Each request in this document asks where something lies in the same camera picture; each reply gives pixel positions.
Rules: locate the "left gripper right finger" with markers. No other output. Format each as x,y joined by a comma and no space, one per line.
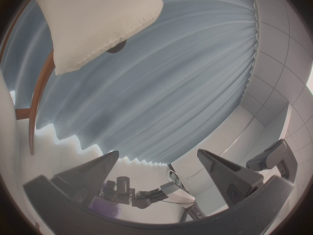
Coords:
227,177

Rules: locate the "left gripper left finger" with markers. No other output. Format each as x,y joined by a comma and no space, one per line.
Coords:
90,177

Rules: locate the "purple plastic bag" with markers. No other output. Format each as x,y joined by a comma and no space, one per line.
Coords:
105,206

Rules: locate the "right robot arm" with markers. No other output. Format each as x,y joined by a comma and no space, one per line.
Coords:
176,192

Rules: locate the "pale blue curtain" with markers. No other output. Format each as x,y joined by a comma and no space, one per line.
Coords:
156,82

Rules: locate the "white cushioned wooden chair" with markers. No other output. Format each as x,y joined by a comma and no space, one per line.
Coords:
93,21

